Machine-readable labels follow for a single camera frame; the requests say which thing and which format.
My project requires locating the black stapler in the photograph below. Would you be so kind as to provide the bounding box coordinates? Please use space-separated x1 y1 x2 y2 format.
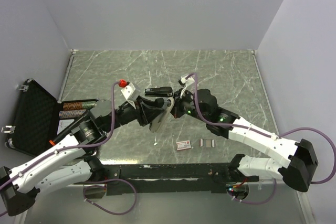
144 87 173 98

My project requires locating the black poker chip case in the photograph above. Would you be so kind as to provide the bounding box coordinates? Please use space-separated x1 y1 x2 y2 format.
2 79 98 157

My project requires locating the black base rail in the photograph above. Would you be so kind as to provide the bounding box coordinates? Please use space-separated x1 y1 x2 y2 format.
85 163 259 196

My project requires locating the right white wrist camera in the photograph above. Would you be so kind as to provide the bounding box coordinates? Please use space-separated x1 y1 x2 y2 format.
179 73 197 98

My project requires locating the silver stapler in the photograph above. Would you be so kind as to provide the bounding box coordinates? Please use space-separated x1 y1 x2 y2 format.
149 97 175 133

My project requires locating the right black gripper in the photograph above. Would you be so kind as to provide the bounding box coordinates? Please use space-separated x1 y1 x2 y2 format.
163 88 209 123

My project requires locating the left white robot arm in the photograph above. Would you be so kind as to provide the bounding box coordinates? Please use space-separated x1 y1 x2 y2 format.
1 97 173 216

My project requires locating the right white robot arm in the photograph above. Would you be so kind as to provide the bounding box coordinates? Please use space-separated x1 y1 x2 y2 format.
171 89 318 193

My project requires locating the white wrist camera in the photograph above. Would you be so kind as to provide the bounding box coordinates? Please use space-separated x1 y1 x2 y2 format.
179 73 197 98
118 80 141 109

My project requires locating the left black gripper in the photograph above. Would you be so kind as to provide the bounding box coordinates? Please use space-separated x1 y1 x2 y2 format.
103 94 164 132

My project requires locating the red white staple box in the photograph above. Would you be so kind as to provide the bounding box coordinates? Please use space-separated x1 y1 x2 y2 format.
176 141 192 151

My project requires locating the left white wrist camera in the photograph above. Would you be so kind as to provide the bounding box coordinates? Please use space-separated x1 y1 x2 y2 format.
118 80 141 109

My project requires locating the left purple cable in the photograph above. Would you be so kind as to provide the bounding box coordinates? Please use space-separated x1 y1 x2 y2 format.
0 81 138 216

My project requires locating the purple cable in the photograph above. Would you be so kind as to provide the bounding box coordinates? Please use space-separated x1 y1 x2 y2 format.
183 72 332 206
0 81 138 216

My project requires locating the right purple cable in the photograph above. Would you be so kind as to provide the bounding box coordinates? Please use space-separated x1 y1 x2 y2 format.
183 72 332 206

